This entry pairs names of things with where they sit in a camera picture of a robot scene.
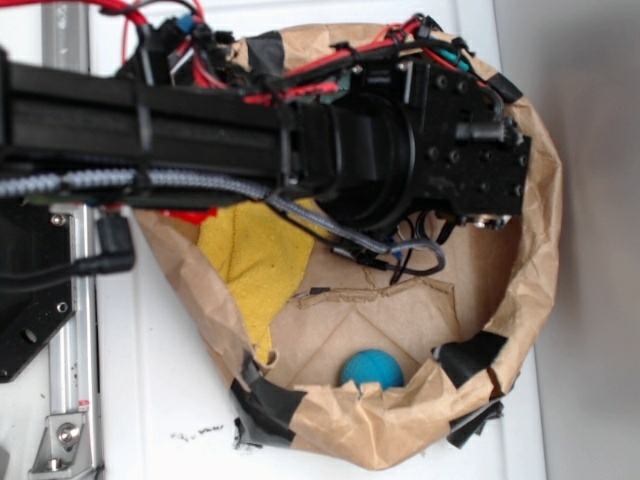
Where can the brown paper bag bin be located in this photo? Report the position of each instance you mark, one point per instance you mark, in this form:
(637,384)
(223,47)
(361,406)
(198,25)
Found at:
(457,306)

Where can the aluminum rail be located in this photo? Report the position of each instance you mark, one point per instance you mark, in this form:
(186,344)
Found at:
(73,351)

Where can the metal corner bracket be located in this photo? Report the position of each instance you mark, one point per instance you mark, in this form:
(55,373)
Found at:
(64,451)

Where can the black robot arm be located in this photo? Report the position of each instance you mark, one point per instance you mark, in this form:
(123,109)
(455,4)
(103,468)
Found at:
(72,137)

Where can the blue ball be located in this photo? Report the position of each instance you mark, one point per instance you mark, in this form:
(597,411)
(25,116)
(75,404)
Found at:
(372,366)

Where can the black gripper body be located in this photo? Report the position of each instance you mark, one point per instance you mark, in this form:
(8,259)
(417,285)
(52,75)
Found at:
(420,136)

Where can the yellow towel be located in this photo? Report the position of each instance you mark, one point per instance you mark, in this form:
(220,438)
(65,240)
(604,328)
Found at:
(262,258)

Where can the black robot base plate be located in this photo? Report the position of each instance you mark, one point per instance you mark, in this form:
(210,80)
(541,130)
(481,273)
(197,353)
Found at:
(31,242)

